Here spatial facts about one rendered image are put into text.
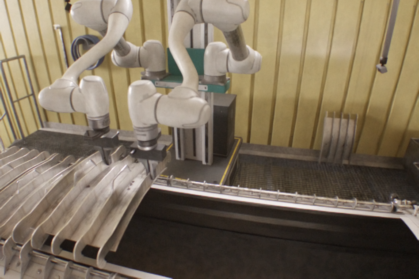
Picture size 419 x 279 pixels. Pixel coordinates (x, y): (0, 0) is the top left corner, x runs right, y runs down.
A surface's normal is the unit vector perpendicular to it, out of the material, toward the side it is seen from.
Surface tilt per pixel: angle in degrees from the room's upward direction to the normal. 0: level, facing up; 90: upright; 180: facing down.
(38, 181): 90
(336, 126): 67
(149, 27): 90
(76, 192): 90
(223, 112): 90
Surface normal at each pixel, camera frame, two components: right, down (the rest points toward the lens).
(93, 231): 0.98, 0.09
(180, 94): -0.14, -0.62
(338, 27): -0.21, 0.40
